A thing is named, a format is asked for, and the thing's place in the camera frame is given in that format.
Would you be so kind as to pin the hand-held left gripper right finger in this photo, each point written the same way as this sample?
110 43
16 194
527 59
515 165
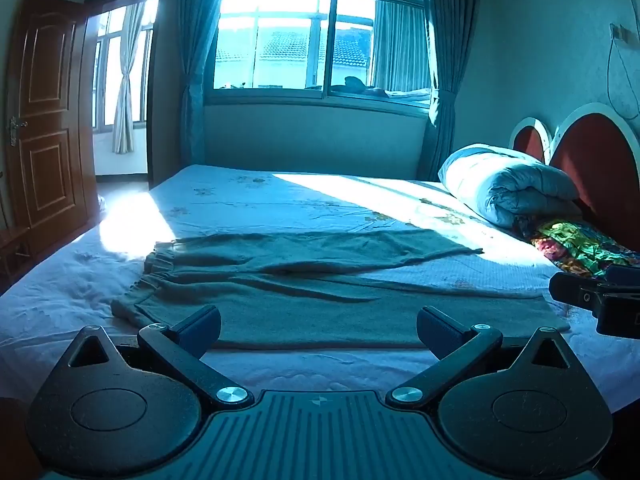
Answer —
435 331

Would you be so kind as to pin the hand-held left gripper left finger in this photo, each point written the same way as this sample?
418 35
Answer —
202 331

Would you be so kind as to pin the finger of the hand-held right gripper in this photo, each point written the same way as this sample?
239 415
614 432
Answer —
575 292

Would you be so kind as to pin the grey-green pants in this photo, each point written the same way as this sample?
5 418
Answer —
320 305

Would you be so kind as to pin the colourful patterned cloth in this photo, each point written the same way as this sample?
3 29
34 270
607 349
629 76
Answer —
575 247

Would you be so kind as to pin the folded pale quilt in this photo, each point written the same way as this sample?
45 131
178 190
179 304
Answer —
505 185

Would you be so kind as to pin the red and white headboard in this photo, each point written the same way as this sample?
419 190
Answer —
600 165

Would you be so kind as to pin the bed with pale sheet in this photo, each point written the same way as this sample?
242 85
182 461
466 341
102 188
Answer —
280 200

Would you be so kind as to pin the dark wooden furniture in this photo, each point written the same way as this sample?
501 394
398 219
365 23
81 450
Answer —
12 250

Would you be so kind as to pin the white hallway curtain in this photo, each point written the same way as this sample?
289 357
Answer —
125 90

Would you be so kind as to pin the dark object on windowsill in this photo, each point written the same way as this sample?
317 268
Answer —
360 85

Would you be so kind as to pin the brown wooden door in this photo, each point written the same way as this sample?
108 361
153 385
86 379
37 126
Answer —
50 120

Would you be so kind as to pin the teal curtain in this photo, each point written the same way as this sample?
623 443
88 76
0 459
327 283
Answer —
197 60
447 60

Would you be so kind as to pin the hallway window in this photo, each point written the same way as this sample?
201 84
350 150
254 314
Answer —
107 70

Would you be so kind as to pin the large bedroom window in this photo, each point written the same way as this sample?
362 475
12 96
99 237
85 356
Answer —
300 35

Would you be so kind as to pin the wall socket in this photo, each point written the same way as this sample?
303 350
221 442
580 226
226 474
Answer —
620 32

